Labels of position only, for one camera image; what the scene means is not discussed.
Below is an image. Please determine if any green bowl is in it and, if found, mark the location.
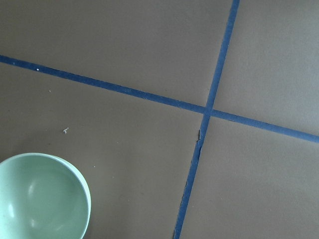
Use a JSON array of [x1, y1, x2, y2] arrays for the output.
[[0, 153, 91, 239]]

